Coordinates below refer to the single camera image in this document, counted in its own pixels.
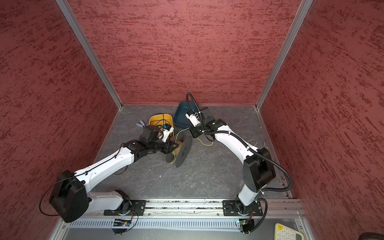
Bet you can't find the yellow plastic bin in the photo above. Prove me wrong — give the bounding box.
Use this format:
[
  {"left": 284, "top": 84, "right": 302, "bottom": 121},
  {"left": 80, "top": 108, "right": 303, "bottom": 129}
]
[{"left": 149, "top": 113, "right": 175, "bottom": 141}]

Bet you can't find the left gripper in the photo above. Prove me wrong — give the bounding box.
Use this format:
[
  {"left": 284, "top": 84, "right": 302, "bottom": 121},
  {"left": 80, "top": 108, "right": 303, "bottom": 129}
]
[{"left": 148, "top": 136, "right": 179, "bottom": 155}]

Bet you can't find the yellow white calculator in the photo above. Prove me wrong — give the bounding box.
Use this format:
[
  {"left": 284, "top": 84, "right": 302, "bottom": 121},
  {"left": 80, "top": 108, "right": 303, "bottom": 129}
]
[{"left": 274, "top": 223, "right": 305, "bottom": 240}]

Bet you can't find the aluminium front rail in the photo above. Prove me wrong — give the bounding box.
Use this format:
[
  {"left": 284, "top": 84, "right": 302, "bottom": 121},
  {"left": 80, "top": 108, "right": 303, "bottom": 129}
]
[{"left": 83, "top": 198, "right": 306, "bottom": 219}]

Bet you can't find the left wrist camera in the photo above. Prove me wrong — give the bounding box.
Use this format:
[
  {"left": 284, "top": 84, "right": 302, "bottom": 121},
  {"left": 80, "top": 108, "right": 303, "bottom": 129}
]
[{"left": 162, "top": 124, "right": 174, "bottom": 143}]

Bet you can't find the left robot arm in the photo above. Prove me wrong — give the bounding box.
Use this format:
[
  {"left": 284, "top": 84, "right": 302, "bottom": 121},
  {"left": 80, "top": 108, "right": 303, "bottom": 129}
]
[{"left": 49, "top": 124, "right": 178, "bottom": 223}]

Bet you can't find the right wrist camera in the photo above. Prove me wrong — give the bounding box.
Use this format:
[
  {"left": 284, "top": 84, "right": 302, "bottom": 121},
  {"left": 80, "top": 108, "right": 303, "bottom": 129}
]
[{"left": 185, "top": 112, "right": 201, "bottom": 127}]

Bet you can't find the black cable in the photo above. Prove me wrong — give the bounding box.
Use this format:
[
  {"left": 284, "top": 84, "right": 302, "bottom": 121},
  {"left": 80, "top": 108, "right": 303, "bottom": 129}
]
[{"left": 151, "top": 113, "right": 173, "bottom": 128}]

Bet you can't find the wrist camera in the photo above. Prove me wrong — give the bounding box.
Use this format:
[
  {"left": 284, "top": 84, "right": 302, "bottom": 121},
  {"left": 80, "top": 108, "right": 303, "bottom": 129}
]
[
  {"left": 185, "top": 112, "right": 201, "bottom": 127},
  {"left": 162, "top": 124, "right": 174, "bottom": 143}
]

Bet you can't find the perforated cable tray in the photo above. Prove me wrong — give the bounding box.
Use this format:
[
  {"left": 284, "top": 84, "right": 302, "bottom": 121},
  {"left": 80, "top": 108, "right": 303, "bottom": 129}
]
[{"left": 68, "top": 218, "right": 240, "bottom": 232}]

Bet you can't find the brown tape roll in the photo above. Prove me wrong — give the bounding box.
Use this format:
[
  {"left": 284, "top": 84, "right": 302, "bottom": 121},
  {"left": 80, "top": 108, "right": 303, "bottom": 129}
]
[{"left": 114, "top": 166, "right": 128, "bottom": 176}]

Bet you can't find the black cable spool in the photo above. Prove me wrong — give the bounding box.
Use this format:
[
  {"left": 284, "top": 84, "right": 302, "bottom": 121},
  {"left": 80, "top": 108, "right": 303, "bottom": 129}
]
[{"left": 166, "top": 136, "right": 193, "bottom": 168}]

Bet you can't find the yellow cable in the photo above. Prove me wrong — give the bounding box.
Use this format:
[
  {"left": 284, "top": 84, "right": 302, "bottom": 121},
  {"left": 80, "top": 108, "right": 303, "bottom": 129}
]
[{"left": 169, "top": 127, "right": 269, "bottom": 165}]

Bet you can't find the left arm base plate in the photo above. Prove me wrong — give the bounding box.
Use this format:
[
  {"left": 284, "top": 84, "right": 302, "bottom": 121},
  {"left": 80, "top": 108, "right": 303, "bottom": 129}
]
[{"left": 104, "top": 200, "right": 147, "bottom": 217}]

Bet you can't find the black corrugated conduit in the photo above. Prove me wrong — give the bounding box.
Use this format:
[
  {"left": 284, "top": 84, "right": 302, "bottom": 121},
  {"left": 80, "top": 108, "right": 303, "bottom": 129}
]
[{"left": 186, "top": 93, "right": 293, "bottom": 192}]

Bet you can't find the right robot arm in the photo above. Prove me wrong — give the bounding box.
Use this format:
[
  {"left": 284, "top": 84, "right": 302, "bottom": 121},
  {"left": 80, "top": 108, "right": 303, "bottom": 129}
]
[{"left": 185, "top": 107, "right": 276, "bottom": 215}]

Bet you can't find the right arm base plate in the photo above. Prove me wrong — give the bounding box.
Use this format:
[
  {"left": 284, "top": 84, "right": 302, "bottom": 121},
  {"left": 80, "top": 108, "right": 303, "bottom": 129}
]
[{"left": 222, "top": 200, "right": 263, "bottom": 217}]

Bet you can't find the teal plastic bin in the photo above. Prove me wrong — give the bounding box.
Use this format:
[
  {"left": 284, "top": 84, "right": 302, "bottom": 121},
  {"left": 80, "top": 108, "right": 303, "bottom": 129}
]
[{"left": 173, "top": 101, "right": 198, "bottom": 130}]

